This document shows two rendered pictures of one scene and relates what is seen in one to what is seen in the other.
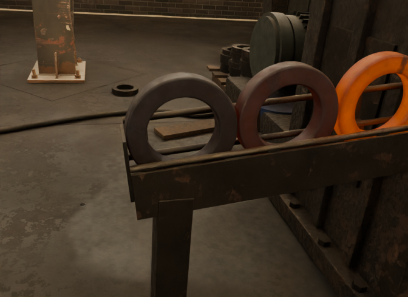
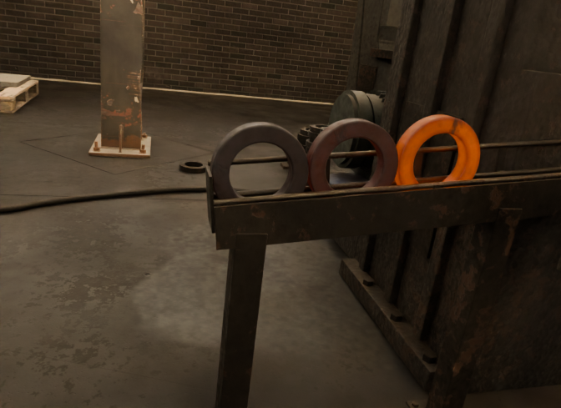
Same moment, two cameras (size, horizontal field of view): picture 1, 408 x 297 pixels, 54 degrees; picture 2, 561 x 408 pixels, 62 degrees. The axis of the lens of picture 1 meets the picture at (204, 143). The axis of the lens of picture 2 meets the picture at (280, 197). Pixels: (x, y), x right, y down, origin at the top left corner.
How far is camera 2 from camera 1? 0.24 m
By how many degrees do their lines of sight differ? 6
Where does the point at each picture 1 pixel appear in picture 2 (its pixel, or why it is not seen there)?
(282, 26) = (361, 103)
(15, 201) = (78, 267)
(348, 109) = (406, 163)
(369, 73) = (424, 131)
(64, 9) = (134, 80)
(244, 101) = (315, 149)
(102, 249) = (168, 315)
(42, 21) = (109, 92)
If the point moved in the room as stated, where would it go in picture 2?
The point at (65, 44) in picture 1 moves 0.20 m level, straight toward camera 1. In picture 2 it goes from (132, 116) to (133, 122)
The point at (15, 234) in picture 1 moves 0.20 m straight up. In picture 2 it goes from (78, 297) to (77, 242)
